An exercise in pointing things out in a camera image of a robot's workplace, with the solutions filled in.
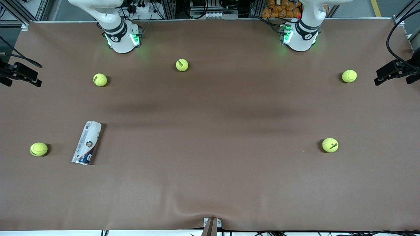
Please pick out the white blue tennis ball can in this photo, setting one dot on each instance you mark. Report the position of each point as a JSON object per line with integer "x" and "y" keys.
{"x": 87, "y": 142}

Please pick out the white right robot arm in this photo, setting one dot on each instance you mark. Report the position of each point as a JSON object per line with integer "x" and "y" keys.
{"x": 121, "y": 42}

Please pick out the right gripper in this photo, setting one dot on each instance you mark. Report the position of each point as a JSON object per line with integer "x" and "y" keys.
{"x": 20, "y": 72}

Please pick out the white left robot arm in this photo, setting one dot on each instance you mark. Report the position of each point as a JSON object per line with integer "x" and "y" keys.
{"x": 303, "y": 41}

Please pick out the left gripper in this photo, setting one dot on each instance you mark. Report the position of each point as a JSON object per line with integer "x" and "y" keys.
{"x": 391, "y": 71}

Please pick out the metal table edge clamp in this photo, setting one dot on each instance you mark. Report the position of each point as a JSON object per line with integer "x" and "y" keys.
{"x": 211, "y": 226}

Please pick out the bag of orange items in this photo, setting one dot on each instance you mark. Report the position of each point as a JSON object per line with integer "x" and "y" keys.
{"x": 279, "y": 9}

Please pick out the long white socket strip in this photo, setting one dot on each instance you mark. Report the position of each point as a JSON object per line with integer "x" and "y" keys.
{"x": 213, "y": 14}

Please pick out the yellow tennis ball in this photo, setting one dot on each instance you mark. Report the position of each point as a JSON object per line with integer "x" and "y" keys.
{"x": 182, "y": 65}
{"x": 38, "y": 149}
{"x": 330, "y": 145}
{"x": 100, "y": 79}
{"x": 349, "y": 76}

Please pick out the white power strip with plugs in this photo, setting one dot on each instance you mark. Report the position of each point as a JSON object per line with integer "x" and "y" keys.
{"x": 141, "y": 8}

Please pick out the aluminium frame profile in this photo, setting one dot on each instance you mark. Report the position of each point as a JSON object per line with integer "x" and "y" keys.
{"x": 407, "y": 11}
{"x": 41, "y": 8}

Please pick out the brown table mat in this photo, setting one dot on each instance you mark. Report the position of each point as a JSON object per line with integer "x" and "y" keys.
{"x": 210, "y": 180}

